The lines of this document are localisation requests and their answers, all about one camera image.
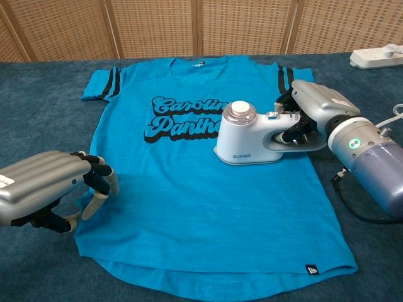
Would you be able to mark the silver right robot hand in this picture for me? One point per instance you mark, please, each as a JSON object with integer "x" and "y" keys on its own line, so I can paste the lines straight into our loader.
{"x": 324, "y": 104}

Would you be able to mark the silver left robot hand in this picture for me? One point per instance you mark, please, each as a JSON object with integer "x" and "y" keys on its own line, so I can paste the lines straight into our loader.
{"x": 34, "y": 182}

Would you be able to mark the white handheld garment steamer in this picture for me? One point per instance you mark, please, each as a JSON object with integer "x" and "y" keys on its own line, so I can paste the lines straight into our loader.
{"x": 242, "y": 138}

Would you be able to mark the blue Carolina Panthers T-shirt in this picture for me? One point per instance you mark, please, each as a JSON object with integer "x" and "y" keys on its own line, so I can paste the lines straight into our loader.
{"x": 195, "y": 214}

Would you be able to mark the white power strip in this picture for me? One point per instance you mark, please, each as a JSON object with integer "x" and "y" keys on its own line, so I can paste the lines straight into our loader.
{"x": 368, "y": 59}

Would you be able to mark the dark blue carpeted table surface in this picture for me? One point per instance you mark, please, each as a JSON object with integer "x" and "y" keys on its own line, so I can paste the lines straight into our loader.
{"x": 37, "y": 104}

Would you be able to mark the woven rattan folding screen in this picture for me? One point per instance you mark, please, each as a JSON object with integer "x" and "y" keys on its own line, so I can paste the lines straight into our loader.
{"x": 157, "y": 28}

